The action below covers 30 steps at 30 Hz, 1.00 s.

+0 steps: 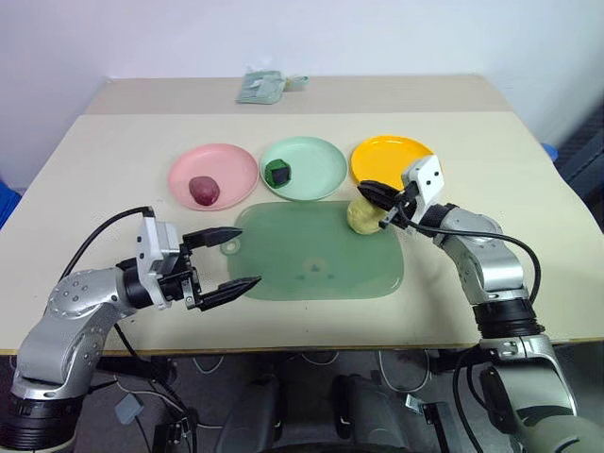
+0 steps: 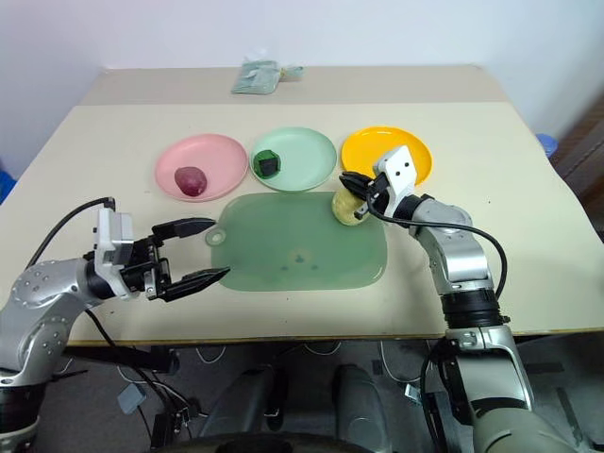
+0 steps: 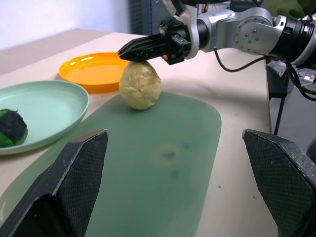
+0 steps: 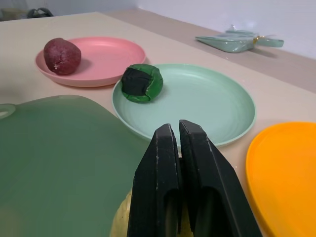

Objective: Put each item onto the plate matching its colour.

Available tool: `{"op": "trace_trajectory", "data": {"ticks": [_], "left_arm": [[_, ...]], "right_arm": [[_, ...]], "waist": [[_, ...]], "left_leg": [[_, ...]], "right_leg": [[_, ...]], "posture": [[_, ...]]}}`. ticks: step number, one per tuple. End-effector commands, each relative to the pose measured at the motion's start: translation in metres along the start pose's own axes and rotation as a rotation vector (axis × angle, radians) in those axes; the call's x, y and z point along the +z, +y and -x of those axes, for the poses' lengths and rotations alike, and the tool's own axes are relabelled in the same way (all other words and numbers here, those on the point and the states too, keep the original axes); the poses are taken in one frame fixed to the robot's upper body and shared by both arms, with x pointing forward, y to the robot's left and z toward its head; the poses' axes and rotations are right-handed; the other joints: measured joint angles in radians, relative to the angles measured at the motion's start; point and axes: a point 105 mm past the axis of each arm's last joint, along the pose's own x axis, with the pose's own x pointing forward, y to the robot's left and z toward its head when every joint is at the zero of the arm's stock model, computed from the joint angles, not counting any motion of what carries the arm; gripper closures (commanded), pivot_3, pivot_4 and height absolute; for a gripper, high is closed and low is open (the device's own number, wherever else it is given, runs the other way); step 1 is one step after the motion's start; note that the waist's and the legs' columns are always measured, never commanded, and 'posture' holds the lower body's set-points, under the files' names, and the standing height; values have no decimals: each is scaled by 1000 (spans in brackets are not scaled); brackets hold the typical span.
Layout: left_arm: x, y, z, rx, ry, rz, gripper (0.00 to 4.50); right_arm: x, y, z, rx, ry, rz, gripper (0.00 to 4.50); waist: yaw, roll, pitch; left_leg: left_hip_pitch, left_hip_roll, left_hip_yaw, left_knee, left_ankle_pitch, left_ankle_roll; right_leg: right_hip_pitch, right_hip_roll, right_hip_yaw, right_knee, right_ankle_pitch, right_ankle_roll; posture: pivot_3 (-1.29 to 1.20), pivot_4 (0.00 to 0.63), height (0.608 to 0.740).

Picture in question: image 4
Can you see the orange round plate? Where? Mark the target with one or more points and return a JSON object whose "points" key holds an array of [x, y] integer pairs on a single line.
{"points": [[286, 172]]}

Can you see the green and black ball item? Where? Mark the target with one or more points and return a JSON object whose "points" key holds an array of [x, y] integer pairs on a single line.
{"points": [[141, 82]]}

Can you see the dark object in background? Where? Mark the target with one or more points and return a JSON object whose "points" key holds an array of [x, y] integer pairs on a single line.
{"points": [[37, 12]]}

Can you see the dark red sweet potato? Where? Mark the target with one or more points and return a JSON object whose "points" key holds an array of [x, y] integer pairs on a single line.
{"points": [[61, 56]]}

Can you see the light green round plate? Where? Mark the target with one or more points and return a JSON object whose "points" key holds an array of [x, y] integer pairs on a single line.
{"points": [[197, 98]]}

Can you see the pink round plate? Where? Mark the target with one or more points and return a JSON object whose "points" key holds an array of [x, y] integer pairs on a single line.
{"points": [[98, 53]]}

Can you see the yellow ball item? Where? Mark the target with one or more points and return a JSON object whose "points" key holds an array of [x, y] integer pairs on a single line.
{"points": [[119, 217]]}

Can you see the wrapped green plates package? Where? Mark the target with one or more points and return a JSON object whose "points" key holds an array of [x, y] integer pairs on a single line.
{"points": [[237, 42]]}

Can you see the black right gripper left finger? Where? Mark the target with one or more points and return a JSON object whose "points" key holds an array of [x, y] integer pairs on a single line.
{"points": [[155, 177]]}

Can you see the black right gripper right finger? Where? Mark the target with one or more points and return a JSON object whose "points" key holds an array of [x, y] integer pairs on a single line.
{"points": [[212, 177]]}

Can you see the green cutting board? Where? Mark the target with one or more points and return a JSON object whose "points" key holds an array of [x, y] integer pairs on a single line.
{"points": [[61, 160]]}

